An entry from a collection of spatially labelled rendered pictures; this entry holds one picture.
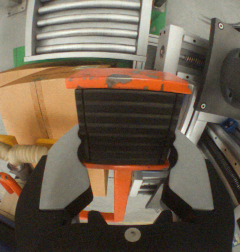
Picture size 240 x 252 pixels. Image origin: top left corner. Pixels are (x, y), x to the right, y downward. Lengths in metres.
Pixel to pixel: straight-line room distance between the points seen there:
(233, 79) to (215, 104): 0.08
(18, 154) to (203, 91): 0.41
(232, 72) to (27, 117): 0.59
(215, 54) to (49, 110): 0.47
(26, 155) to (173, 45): 0.38
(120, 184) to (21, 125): 0.46
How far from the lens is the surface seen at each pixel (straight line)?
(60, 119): 0.43
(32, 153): 0.28
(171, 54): 0.31
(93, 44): 0.76
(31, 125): 0.52
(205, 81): 0.31
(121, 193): 0.19
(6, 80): 1.13
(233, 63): 0.31
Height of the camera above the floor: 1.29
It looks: 58 degrees down
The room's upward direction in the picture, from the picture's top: 177 degrees counter-clockwise
